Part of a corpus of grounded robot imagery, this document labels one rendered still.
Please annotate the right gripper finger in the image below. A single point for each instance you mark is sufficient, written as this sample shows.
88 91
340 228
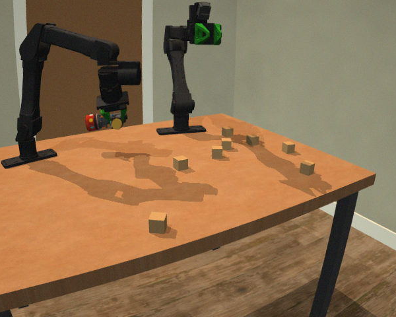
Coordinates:
123 112
106 115

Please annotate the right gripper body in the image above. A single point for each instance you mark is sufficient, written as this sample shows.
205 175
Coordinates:
112 100

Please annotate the small tan block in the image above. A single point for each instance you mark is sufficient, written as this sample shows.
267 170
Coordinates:
227 131
180 163
216 152
252 139
307 167
157 223
226 144
288 147

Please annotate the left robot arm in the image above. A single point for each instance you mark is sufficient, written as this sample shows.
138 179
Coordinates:
182 103

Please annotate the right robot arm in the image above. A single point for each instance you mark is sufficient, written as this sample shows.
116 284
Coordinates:
36 49

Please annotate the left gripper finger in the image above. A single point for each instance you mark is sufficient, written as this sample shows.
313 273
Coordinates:
199 29
216 34

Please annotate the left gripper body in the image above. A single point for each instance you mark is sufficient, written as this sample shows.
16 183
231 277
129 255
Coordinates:
209 27

